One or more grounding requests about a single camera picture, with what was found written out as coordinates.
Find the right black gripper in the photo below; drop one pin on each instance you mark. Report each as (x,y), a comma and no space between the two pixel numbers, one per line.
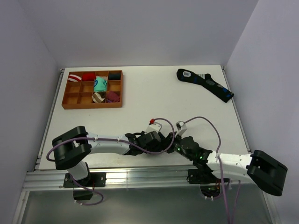
(178,137)

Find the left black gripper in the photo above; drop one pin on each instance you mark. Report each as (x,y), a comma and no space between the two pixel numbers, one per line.
(143,133)

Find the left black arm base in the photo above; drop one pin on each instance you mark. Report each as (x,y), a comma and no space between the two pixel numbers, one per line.
(88,185)

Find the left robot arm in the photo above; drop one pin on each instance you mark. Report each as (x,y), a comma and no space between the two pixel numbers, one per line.
(74,145)

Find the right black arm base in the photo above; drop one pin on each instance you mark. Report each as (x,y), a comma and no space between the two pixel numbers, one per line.
(210,185)

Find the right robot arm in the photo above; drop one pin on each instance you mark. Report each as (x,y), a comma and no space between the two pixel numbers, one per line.
(211,167)

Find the purple sock roll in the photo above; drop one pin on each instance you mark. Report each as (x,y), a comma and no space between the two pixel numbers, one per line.
(112,97)

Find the brown white sock roll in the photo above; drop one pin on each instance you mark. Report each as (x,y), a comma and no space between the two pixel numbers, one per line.
(99,97)

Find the dark navy sock roll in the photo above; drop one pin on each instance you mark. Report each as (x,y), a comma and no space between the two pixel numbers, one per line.
(114,76)

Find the teal sock roll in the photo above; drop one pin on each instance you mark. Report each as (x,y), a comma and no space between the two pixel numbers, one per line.
(100,85)

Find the red white striped sock roll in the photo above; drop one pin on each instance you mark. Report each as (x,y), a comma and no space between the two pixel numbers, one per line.
(74,78)

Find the black blue patterned sock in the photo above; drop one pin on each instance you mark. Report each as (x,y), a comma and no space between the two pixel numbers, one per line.
(206,81)

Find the brown wooden organizer tray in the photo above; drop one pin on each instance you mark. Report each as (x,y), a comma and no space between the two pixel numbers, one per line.
(78,95)

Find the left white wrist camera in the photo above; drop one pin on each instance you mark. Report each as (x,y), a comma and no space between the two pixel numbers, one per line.
(153,126)

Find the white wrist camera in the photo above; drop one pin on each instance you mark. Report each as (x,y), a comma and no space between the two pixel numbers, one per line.
(181,128)
(153,126)

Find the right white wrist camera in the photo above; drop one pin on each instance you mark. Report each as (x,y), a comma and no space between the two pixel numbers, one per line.
(181,128)

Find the aluminium table frame rail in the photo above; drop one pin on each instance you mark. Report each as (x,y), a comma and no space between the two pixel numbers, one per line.
(116,178)

